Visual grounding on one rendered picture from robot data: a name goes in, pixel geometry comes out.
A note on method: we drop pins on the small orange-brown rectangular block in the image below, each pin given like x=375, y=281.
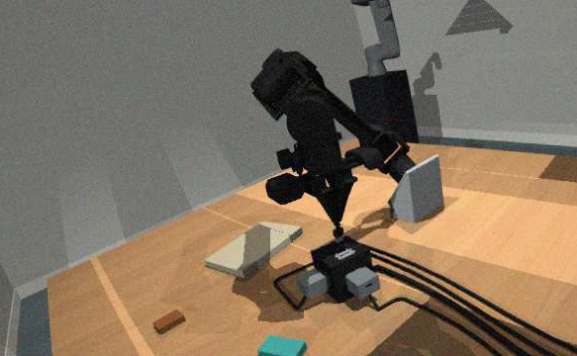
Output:
x=169, y=321

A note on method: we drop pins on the cyan rectangular block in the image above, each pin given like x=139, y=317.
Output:
x=279, y=346

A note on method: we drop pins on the beige flat rectangular slab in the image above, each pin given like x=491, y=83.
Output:
x=249, y=251

